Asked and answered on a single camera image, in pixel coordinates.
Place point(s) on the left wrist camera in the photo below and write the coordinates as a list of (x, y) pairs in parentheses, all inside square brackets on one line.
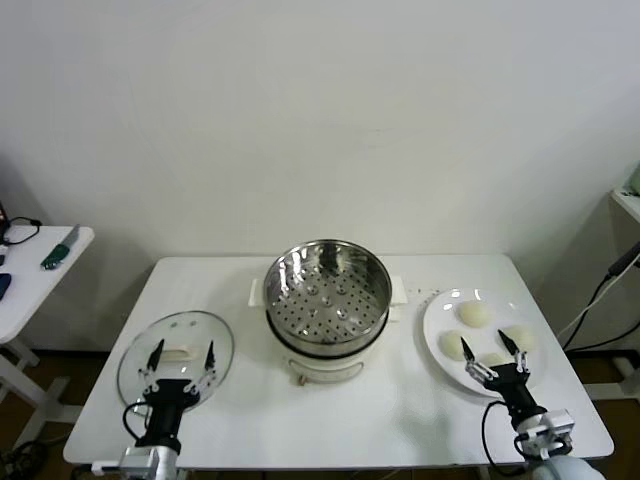
[(107, 468)]

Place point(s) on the white steamed baozi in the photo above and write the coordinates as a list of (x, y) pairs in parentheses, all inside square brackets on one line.
[(492, 359), (451, 346), (475, 315), (524, 340)]

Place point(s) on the dark blue object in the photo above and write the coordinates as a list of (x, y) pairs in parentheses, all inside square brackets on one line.
[(3, 286)]

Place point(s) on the white round plate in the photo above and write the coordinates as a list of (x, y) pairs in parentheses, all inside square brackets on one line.
[(450, 305)]

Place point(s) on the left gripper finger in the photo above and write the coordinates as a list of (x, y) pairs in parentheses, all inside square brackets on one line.
[(154, 357), (210, 357)]

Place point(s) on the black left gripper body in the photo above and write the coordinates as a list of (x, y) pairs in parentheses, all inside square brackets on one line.
[(167, 400)]

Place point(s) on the stainless steel steamer basket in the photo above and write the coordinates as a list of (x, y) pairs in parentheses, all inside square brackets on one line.
[(325, 300)]

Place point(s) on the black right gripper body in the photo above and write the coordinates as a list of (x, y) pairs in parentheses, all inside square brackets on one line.
[(515, 390)]

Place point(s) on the white shelf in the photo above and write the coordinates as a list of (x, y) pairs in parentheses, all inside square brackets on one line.
[(627, 202)]

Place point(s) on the white side table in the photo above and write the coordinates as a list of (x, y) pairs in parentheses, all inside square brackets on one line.
[(30, 295)]

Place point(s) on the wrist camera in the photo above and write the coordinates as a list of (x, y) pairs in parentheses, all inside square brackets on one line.
[(107, 468), (550, 427)]

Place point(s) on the glass pot lid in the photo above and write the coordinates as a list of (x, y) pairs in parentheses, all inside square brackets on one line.
[(135, 350)]

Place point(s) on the pale green object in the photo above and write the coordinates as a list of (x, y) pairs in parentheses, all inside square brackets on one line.
[(635, 180)]

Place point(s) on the black power plug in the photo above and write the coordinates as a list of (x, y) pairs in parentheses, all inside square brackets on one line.
[(622, 262)]

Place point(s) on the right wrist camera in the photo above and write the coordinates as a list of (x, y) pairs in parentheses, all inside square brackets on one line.
[(550, 427)]

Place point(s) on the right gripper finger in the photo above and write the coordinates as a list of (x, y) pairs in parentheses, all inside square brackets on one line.
[(469, 352), (511, 342)]

